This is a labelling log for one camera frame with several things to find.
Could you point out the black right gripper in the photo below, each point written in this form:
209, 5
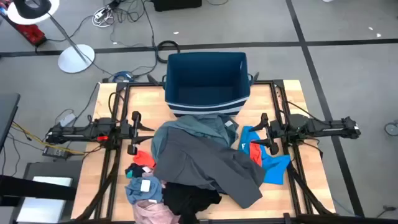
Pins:
272, 130

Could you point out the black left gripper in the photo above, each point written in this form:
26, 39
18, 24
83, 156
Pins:
135, 130

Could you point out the orange-red cloth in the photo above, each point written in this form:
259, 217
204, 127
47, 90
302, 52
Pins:
255, 154

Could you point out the bright blue shirt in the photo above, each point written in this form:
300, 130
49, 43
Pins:
273, 168

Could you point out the white paper tag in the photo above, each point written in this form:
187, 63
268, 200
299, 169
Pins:
145, 185

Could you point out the teal grey shirt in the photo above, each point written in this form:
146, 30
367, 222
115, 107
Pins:
199, 124

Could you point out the light blue denim garment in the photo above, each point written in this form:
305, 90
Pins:
152, 194

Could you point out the dark grey garment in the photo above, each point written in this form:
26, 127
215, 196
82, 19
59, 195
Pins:
199, 161

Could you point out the black garment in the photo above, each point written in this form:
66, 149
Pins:
186, 199

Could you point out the pink knit garment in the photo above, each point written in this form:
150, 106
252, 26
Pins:
152, 213

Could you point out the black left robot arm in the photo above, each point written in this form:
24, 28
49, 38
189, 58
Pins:
81, 130

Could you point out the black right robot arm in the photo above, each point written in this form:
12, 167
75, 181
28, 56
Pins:
323, 127

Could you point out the orange-red sock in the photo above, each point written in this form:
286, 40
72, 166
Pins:
143, 158

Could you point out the small white sock tag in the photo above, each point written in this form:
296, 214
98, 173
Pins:
146, 169

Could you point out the navy sock teal toe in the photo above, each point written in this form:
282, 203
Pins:
134, 171

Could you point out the navy white-striped fabric bin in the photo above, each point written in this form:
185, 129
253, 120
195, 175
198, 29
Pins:
205, 93

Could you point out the grey power adapter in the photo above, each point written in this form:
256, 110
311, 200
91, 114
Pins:
67, 119

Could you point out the black power brick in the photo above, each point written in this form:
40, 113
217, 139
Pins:
56, 153

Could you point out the white floor lamp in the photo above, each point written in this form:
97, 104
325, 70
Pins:
76, 59

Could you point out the white panel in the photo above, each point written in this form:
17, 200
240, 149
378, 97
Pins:
43, 202

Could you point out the black bar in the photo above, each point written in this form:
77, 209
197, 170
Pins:
31, 188

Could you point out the grey caster wheel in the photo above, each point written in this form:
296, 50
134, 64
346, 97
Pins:
392, 128

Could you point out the black box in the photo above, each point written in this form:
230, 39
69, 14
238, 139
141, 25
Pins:
177, 4

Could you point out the dark desk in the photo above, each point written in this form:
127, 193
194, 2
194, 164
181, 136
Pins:
7, 115

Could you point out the black aluminium table frame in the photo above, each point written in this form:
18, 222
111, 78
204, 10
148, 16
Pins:
143, 84

